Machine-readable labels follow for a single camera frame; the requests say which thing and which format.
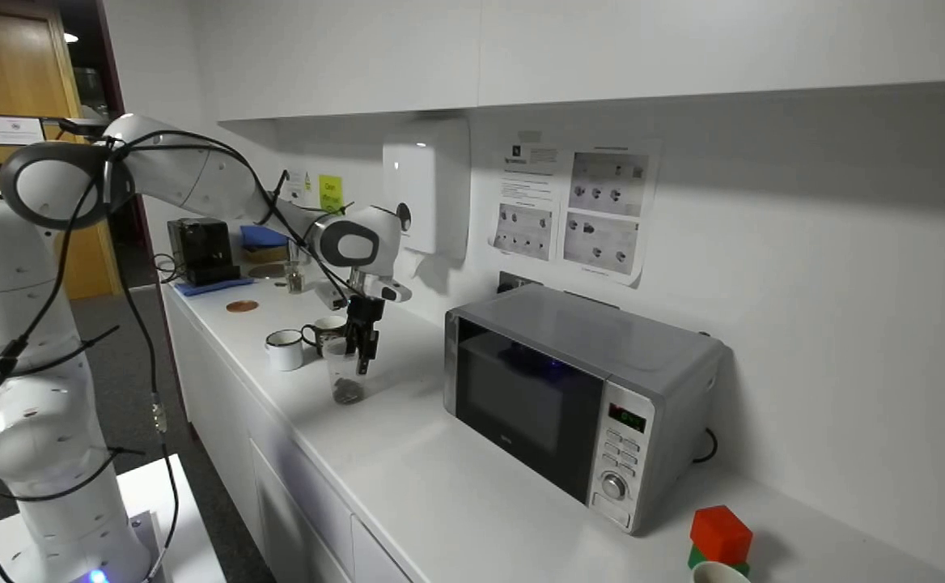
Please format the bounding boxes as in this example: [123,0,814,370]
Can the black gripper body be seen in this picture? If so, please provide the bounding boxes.
[342,293,389,340]

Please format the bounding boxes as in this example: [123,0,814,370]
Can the colourless plastic cup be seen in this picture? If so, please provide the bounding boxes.
[321,334,376,407]

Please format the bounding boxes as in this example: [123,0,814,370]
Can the brown coins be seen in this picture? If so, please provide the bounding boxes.
[329,375,370,407]

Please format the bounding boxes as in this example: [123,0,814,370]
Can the white robot base table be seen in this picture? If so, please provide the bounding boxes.
[0,451,231,583]

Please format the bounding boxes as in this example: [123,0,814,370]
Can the small white cup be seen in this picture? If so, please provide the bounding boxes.
[688,562,755,583]

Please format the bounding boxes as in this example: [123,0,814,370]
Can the white enamel mug dark rim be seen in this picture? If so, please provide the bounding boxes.
[261,327,314,374]

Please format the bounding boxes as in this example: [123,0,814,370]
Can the grey tall container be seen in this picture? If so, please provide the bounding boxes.
[283,168,318,294]

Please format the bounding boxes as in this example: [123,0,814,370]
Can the brown box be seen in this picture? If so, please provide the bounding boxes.
[235,247,295,282]

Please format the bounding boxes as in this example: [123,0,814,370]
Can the blue box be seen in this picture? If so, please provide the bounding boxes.
[235,219,295,254]

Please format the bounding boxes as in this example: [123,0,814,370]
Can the white paper towel dispenser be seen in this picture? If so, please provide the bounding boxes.
[379,141,473,271]

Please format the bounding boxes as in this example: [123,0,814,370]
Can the white lower cabinet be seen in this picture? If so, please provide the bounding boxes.
[163,288,417,583]

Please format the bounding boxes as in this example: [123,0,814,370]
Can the white cabinet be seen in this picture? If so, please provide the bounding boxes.
[190,0,945,126]
[163,288,417,583]

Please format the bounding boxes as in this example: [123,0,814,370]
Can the blue mat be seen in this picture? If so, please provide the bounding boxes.
[174,277,255,300]

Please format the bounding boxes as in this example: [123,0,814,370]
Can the black coffee machine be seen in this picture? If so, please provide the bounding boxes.
[165,214,243,293]

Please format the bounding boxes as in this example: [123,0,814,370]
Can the silver microwave oven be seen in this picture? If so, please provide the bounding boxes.
[439,282,739,540]

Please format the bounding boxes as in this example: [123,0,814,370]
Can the white sheet with logo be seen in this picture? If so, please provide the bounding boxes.
[489,129,569,270]

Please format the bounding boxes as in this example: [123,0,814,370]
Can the white sheet with photos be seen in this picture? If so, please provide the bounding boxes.
[561,143,653,293]

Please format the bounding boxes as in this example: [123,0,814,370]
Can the white upper cabinet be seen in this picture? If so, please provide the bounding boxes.
[190,0,945,126]

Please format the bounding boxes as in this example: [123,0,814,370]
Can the green block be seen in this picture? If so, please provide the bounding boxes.
[686,543,755,581]

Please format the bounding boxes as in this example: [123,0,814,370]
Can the red block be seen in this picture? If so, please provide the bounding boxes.
[688,502,759,570]

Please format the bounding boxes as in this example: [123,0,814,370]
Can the white door sign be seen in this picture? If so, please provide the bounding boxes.
[0,109,49,150]

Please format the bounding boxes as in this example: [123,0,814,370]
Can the wooden door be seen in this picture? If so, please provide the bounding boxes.
[0,0,125,309]

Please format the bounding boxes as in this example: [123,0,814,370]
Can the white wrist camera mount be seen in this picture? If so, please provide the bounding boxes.
[370,277,416,309]

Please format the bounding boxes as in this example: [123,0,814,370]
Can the green wall poster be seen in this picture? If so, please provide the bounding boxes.
[318,172,349,217]

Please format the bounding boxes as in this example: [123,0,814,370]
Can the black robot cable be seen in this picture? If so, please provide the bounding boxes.
[0,126,358,583]

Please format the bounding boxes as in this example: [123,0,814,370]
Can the black microwave cable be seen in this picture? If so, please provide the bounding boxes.
[693,424,722,471]

